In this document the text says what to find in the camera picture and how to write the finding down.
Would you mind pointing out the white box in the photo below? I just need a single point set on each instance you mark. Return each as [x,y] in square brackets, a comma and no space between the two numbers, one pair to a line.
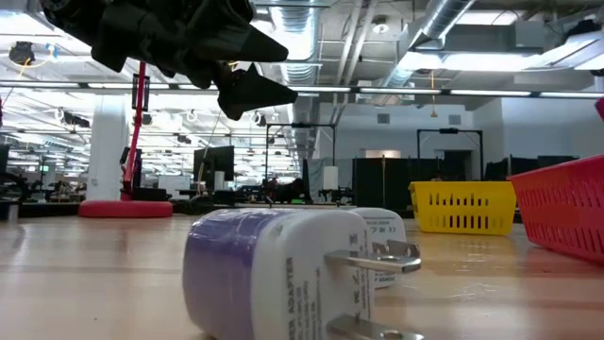
[330,178]

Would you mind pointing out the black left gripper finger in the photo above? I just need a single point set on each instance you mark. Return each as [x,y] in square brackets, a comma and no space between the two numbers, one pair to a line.
[250,47]
[255,94]

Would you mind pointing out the person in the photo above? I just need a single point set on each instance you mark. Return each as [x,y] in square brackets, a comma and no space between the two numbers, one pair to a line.
[295,191]

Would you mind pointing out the red plastic basket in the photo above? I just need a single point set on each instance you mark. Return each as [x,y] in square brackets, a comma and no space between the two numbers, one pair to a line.
[566,212]

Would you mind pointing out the black computer monitor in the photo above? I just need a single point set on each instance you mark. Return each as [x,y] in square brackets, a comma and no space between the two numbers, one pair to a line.
[214,163]

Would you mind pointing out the red desk lamp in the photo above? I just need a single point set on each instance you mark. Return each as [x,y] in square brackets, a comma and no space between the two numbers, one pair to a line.
[122,209]

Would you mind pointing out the cyan and white charger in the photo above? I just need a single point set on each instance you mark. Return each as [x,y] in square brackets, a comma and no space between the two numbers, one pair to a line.
[384,224]

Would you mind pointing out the black ceiling device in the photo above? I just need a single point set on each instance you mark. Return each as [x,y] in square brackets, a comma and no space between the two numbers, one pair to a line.
[21,52]

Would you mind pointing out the silver ventilation duct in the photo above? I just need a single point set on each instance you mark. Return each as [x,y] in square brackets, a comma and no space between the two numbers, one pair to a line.
[302,28]
[443,14]

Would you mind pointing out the black partition screen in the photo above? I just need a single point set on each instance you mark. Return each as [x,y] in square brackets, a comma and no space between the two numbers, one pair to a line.
[524,165]
[382,184]

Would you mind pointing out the purple and white charger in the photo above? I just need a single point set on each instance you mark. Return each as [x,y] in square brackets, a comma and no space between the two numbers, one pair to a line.
[264,274]

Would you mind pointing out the black metal table frame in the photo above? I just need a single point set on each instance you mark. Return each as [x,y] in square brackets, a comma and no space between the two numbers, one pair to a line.
[47,210]

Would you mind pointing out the white column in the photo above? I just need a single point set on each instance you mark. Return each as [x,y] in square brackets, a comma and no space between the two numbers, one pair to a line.
[107,141]

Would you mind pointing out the yellow plastic basket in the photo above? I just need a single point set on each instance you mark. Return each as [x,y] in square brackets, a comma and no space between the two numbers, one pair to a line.
[462,193]

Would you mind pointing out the black metal frame stand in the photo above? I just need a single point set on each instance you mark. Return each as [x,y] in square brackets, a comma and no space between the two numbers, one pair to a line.
[448,130]
[302,125]

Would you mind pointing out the long ceiling light strip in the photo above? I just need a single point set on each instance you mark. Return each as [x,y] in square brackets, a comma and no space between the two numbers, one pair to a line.
[491,92]

